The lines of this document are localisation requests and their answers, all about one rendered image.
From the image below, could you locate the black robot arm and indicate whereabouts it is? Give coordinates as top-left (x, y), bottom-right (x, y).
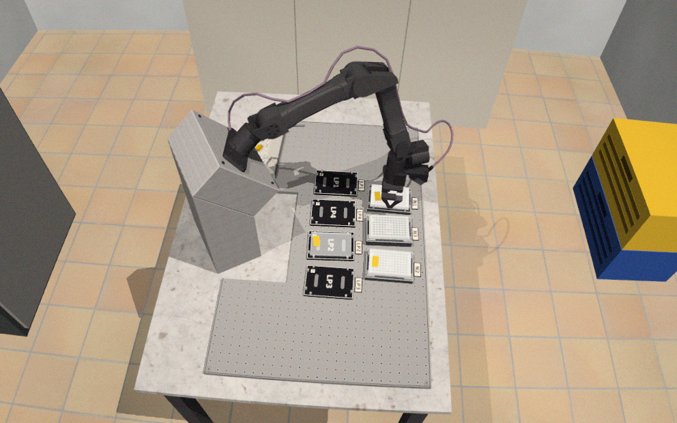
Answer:
top-left (222, 61), bottom-right (430, 186)

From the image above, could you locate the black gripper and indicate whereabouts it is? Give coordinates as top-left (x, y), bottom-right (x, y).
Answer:
top-left (381, 164), bottom-right (404, 209)

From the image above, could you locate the grey control panel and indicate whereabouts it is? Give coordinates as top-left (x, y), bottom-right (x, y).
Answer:
top-left (255, 134), bottom-right (285, 179)

